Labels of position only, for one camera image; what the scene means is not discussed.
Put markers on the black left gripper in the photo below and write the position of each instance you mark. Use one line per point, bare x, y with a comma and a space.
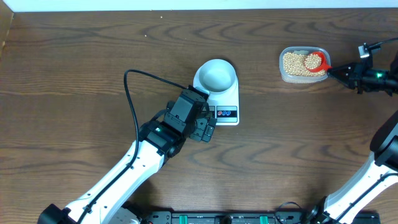
200, 132

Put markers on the red plastic measuring scoop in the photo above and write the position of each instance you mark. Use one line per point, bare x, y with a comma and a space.
316, 62

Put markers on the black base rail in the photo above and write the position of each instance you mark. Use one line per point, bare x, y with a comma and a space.
129, 213

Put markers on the clear container of soybeans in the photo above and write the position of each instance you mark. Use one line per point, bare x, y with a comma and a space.
292, 68

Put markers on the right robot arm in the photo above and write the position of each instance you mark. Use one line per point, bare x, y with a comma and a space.
380, 170

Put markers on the white digital kitchen scale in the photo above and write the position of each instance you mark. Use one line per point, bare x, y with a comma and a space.
224, 105

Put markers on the light grey round bowl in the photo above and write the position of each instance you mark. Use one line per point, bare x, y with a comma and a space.
217, 75

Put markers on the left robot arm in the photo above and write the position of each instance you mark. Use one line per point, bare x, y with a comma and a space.
156, 142

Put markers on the cardboard box edge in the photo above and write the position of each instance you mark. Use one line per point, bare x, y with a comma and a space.
6, 17

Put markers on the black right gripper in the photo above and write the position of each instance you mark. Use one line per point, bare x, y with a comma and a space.
354, 79

